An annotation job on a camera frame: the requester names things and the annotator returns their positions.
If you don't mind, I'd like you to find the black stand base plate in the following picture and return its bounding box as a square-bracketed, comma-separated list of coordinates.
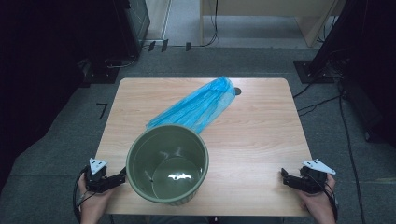
[88, 65, 121, 85]

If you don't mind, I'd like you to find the long black floor cable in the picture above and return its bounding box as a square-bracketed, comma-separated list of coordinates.
[337, 90, 367, 224]

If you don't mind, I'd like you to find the black stand with square base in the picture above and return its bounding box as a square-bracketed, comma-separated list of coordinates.
[292, 0, 362, 85]

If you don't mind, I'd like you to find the light wooden desk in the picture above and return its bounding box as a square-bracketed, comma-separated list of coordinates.
[199, 0, 347, 49]

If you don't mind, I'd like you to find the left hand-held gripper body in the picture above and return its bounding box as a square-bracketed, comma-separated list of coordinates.
[83, 158, 110, 193]

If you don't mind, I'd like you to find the person's left hand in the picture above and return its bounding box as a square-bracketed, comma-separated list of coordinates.
[78, 174, 115, 216]

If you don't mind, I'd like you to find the person's right hand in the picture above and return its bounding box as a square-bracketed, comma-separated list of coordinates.
[295, 173, 337, 216]

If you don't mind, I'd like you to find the black hanging cable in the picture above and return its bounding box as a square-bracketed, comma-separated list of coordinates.
[204, 0, 219, 48]

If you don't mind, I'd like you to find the green plastic trash bin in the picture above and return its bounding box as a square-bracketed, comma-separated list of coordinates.
[125, 123, 210, 206]

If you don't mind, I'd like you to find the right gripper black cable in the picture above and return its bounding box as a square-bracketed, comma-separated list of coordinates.
[321, 181, 340, 222]

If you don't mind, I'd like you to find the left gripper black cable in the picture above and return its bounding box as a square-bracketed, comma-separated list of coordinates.
[72, 167, 92, 224]

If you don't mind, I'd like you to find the dark cabinet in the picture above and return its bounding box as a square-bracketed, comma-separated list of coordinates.
[113, 0, 151, 60]

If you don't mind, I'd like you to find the blue plastic garbage bag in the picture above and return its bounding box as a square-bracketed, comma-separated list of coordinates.
[145, 76, 236, 135]

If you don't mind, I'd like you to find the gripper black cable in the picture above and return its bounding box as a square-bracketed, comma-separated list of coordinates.
[321, 181, 340, 222]
[72, 167, 92, 224]

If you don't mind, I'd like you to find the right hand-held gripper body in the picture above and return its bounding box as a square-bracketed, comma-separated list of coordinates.
[299, 159, 336, 194]

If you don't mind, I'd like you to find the white floor cable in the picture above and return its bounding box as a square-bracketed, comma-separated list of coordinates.
[104, 55, 138, 70]

